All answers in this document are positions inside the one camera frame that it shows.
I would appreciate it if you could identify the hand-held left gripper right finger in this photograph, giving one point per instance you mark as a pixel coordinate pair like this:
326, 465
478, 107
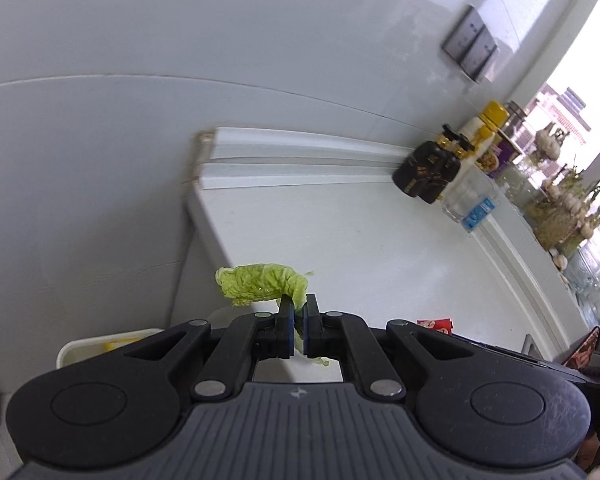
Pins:
311, 330

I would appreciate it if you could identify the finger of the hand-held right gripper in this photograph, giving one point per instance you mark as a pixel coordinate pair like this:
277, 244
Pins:
530, 357

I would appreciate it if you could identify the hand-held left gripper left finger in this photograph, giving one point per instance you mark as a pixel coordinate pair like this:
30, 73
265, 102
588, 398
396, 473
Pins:
286, 330

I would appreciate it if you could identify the napa cabbage leaf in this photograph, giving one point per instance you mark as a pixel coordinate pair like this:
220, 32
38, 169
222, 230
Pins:
260, 285

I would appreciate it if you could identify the cream plastic waste bin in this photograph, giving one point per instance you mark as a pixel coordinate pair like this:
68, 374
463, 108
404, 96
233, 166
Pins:
79, 350

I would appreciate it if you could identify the clear glass jar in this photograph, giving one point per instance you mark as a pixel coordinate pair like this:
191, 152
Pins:
590, 290

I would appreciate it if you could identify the red snack wrapper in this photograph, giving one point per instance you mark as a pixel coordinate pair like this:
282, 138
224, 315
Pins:
435, 325

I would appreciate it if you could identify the white counter cabinet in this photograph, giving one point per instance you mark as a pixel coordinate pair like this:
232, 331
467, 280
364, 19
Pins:
194, 260

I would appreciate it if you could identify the spray bottle with blue label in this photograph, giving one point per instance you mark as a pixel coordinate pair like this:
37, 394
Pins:
480, 212

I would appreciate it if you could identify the clear drinking glass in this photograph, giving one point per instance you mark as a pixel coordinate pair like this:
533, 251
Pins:
457, 200

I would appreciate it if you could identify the white backsplash trim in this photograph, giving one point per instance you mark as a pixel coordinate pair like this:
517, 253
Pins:
305, 155

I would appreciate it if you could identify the black bottle with gold neck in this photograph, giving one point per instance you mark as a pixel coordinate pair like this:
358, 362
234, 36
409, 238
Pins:
422, 167
447, 180

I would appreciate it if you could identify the purple instant noodle cup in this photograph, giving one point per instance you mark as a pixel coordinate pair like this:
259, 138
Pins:
500, 157

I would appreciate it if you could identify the white bottle with yellow cap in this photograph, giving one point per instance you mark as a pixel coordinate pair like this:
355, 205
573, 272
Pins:
485, 132

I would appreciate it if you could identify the metal flask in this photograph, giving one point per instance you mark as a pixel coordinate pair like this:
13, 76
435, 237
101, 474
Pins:
516, 117

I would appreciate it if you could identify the grey wall socket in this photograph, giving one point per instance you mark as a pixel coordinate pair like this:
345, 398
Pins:
480, 57
462, 35

